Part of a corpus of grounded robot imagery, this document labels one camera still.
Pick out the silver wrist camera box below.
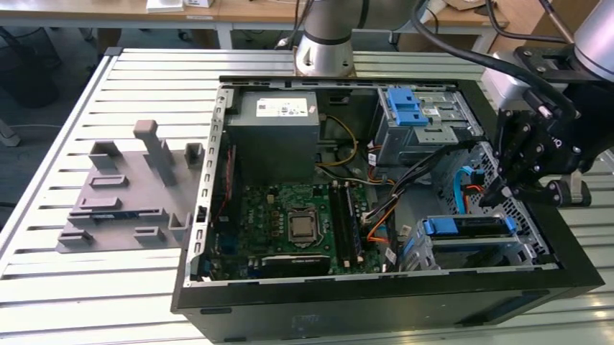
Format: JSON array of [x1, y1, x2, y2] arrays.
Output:
[[481, 53, 537, 105]]

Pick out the metal drive cage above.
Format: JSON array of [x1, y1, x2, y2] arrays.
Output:
[[375, 86, 485, 167]]

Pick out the cardboard piece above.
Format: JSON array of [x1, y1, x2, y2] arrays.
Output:
[[445, 0, 495, 17]]

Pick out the silver CPU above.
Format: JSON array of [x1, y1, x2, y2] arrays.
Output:
[[291, 216, 317, 239]]

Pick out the thin black cable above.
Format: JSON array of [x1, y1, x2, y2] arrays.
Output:
[[483, 0, 576, 43], [539, 0, 577, 39]]

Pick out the grey parts rack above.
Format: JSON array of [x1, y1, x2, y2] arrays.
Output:
[[55, 120, 207, 254]]

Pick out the wooden cabinet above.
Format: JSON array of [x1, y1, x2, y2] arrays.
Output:
[[489, 0, 582, 55]]

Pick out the white furniture leg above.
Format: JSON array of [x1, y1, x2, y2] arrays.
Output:
[[0, 118, 23, 148]]

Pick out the blue data wire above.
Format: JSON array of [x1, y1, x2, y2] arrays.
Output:
[[450, 166, 477, 216]]

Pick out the CPU socket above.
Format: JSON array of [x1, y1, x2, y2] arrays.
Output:
[[283, 205, 326, 249]]

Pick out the black cable bundle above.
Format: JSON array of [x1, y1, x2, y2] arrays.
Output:
[[374, 142, 483, 216]]

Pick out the cable with silver connector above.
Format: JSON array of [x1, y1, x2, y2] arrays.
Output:
[[274, 0, 311, 50]]

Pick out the black camera bracket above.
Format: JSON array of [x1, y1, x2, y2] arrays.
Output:
[[513, 45, 577, 83]]

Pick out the green motherboard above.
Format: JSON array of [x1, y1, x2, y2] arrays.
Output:
[[238, 181, 385, 280]]

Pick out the yellow wires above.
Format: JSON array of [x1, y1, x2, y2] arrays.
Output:
[[315, 114, 361, 168]]

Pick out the blue drive latch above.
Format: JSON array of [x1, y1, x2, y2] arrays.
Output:
[[387, 88, 431, 127]]

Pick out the grey power supply unit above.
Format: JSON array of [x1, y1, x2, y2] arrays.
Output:
[[223, 89, 322, 185]]

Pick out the wooden desk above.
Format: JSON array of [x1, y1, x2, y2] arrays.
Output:
[[0, 0, 510, 50]]

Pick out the black PC case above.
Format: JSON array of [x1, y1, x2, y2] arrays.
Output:
[[171, 74, 606, 343]]

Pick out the black graphics card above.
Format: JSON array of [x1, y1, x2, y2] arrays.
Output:
[[258, 252, 333, 278]]

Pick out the blue labelled RAM stick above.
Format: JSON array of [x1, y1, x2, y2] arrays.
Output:
[[91, 212, 142, 221]]

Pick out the orange red board wires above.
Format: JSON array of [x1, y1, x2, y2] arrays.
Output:
[[365, 221, 391, 245]]

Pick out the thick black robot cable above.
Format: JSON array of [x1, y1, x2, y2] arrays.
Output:
[[410, 0, 580, 121]]

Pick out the hard disk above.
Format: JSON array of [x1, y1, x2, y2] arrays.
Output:
[[403, 214, 518, 267]]

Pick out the metal disk bay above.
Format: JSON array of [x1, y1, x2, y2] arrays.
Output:
[[413, 213, 546, 271]]

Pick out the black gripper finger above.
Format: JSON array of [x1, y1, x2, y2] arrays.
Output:
[[479, 109, 541, 208], [513, 174, 562, 208]]

